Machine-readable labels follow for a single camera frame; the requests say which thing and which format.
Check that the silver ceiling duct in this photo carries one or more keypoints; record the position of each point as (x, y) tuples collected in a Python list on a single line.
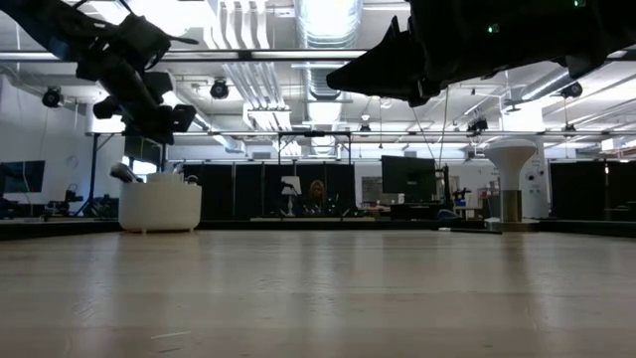
[(328, 30)]

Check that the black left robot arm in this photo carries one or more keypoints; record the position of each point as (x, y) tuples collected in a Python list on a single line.
[(49, 25)]

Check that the black tripod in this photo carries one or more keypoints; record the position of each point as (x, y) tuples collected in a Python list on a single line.
[(93, 174)]

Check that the cream round divided container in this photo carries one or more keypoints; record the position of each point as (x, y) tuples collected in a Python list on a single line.
[(159, 209)]

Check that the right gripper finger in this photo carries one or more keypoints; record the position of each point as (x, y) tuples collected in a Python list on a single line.
[(387, 59), (402, 89)]

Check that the black background robot arm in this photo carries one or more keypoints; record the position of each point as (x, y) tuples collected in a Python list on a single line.
[(62, 201)]

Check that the black computer monitor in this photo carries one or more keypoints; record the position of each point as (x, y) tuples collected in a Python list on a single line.
[(408, 174)]

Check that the dark wall screen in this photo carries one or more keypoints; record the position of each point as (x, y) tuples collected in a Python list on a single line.
[(22, 177)]

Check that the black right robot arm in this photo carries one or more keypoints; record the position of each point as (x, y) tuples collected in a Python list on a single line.
[(571, 30)]

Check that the black partition panels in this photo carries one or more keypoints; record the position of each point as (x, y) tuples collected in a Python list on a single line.
[(576, 189), (223, 191)]

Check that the black ceiling spotlight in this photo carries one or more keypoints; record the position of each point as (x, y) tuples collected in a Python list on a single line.
[(219, 89), (571, 89), (52, 97)]

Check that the black fan makeup brush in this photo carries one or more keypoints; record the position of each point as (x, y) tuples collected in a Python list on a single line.
[(124, 171)]

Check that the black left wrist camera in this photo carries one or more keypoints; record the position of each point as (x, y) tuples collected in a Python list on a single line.
[(159, 83)]

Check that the white mushroom lamp metal base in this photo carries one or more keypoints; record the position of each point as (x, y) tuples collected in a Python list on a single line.
[(511, 159)]

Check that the black aluminium table frame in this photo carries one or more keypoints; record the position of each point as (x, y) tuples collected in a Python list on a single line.
[(74, 226)]

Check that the person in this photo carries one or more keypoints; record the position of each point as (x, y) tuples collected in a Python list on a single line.
[(316, 196)]

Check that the black overhead beam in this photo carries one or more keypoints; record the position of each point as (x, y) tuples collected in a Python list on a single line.
[(273, 54)]

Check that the white shade table lamp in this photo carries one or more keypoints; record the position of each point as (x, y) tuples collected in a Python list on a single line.
[(290, 185)]

